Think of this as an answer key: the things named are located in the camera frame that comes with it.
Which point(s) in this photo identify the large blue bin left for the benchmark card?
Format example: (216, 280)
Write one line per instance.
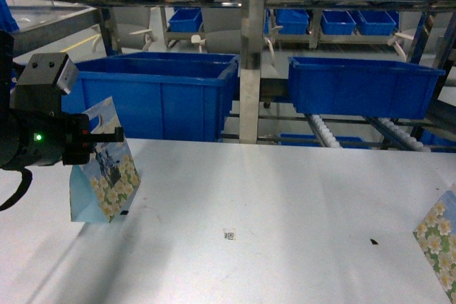
(168, 96)

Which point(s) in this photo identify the QR code sticker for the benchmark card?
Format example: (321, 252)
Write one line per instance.
(230, 234)

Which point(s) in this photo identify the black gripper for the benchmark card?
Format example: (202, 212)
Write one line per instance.
(77, 150)

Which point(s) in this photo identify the flower gift bag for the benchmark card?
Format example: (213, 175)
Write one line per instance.
(105, 187)
(435, 235)

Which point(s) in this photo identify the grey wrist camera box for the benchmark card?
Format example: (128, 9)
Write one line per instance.
(46, 78)

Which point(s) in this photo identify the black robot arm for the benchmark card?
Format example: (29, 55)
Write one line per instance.
(35, 131)

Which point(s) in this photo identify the blue bin right shelf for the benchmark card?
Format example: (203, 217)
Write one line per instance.
(369, 88)

